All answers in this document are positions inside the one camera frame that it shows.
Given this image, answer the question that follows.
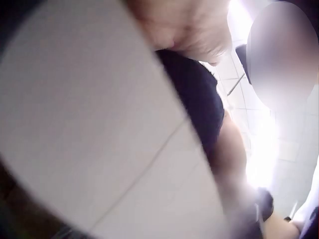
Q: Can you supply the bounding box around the person's left hand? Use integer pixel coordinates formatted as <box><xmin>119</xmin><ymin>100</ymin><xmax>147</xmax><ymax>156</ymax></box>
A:
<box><xmin>128</xmin><ymin>0</ymin><xmax>234</xmax><ymax>66</ymax></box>

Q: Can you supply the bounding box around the person's right hand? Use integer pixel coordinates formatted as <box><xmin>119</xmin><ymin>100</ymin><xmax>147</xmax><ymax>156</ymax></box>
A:
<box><xmin>268</xmin><ymin>217</ymin><xmax>301</xmax><ymax>239</ymax></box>

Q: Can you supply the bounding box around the white box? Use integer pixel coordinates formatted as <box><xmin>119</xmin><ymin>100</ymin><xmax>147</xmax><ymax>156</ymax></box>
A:
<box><xmin>0</xmin><ymin>0</ymin><xmax>233</xmax><ymax>239</ymax></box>

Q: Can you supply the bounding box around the thin metal rod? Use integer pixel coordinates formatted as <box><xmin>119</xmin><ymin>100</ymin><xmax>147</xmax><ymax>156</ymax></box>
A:
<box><xmin>227</xmin><ymin>74</ymin><xmax>244</xmax><ymax>96</ymax></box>

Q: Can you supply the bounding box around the person's body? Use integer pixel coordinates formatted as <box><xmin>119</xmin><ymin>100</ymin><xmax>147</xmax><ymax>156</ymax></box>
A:
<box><xmin>156</xmin><ymin>49</ymin><xmax>319</xmax><ymax>239</ymax></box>

